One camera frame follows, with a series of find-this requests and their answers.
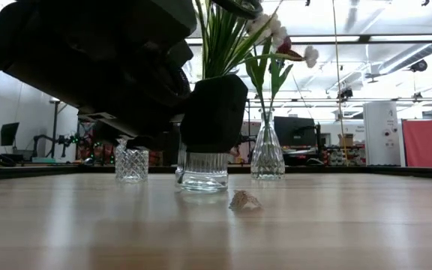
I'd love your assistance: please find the white LED light strip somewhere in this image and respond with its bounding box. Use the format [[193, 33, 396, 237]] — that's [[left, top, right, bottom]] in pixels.
[[368, 34, 432, 42], [289, 35, 362, 44]]

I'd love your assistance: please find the white round column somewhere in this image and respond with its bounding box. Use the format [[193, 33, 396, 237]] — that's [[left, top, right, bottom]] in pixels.
[[363, 100, 404, 167]]

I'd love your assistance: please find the black ceiling spotlight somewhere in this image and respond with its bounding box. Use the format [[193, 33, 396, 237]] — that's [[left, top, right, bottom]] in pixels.
[[409, 58, 429, 74], [337, 87, 354, 101]]

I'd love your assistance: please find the diamond-cut cylinder glass vase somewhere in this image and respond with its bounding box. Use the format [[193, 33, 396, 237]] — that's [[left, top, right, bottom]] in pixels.
[[114, 137, 150, 184]]

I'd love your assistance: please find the black aluminium table frame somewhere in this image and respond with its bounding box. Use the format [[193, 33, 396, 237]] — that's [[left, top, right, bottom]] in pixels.
[[0, 163, 432, 182]]

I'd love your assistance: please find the red partition wall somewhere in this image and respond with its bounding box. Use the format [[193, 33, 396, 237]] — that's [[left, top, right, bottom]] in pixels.
[[402, 118, 432, 168]]

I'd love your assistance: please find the small black monitor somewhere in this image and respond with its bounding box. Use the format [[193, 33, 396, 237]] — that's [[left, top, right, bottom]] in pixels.
[[0, 121, 20, 147]]

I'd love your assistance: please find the yellow hanging cable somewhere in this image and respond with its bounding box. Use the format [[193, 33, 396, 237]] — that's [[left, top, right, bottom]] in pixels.
[[331, 0, 349, 162]]

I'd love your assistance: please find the large black monitor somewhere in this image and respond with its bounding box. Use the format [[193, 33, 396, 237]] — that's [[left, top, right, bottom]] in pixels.
[[283, 115, 317, 149]]

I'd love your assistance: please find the ribbed glass bottle vase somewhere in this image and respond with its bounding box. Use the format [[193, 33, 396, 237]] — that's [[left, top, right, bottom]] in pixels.
[[174, 142, 230, 194]]

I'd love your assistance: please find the black overhead frame bar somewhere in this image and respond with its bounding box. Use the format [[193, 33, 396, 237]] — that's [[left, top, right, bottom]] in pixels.
[[184, 34, 432, 50]]

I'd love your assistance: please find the fallen white spotted petal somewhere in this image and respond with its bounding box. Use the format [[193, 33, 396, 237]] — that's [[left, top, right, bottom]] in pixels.
[[229, 189, 264, 212]]

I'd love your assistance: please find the flared glass carafe vase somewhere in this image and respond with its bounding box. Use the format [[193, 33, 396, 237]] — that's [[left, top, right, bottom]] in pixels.
[[250, 108, 287, 180]]

